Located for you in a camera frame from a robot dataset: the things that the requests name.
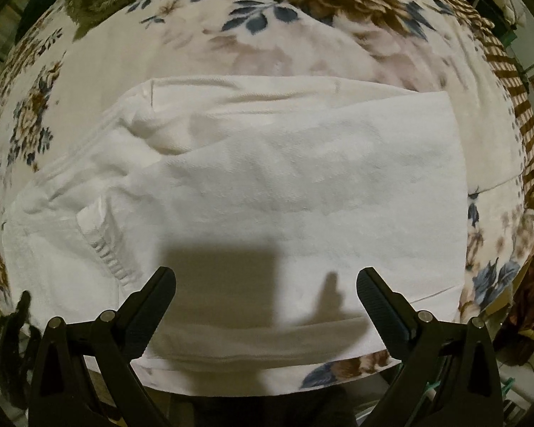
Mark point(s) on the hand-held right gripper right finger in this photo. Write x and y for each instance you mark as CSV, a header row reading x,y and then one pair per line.
x,y
380,304

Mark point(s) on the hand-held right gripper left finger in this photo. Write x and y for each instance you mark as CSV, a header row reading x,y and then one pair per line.
x,y
151,307

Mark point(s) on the white towel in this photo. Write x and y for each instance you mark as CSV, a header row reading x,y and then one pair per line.
x,y
258,213

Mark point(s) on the dark red cloth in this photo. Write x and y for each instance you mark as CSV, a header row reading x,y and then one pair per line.
x,y
527,307

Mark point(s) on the floral printed blanket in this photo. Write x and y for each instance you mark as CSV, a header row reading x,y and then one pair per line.
x,y
293,44

